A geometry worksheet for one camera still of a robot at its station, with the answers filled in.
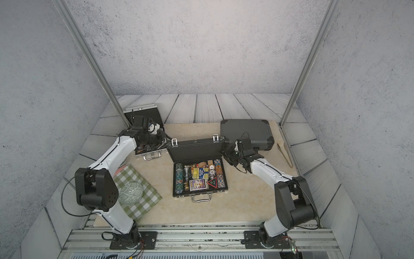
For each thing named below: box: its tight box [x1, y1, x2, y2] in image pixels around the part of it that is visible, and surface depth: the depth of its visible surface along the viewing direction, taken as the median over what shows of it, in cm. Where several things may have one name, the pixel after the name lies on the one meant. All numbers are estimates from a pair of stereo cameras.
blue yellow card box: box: [192, 167, 210, 180], surface depth 93 cm
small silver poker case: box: [122, 104, 168, 161], surface depth 82 cm
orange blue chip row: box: [213, 159, 226, 189], surface depth 93 cm
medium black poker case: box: [166, 133, 229, 203], surface depth 90 cm
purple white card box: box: [189, 178, 207, 192], surface depth 88 cm
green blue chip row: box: [175, 162, 184, 194], surface depth 92 cm
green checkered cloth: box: [113, 164, 163, 222], surface depth 87 cm
